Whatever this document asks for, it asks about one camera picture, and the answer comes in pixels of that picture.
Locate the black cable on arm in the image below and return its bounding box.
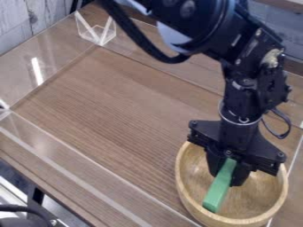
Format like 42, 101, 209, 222
261, 107, 294, 140

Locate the clear acrylic corner bracket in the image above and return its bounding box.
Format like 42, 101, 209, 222
75, 12, 118, 46

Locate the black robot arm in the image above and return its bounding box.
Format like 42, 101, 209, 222
145, 0, 292, 186

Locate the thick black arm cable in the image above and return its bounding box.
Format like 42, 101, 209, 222
99, 0, 194, 65

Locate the wooden bowl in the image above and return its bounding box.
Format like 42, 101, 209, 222
176, 142, 289, 227

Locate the black table frame leg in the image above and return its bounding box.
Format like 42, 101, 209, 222
26, 184, 81, 227

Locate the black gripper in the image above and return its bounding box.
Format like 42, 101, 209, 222
188, 110, 288, 187

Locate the black cable under table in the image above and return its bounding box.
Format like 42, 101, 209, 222
0, 205, 53, 227

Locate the green rectangular stick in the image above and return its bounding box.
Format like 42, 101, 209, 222
204, 159, 237, 213

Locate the clear acrylic enclosure wall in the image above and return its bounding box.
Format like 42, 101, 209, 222
0, 106, 200, 227

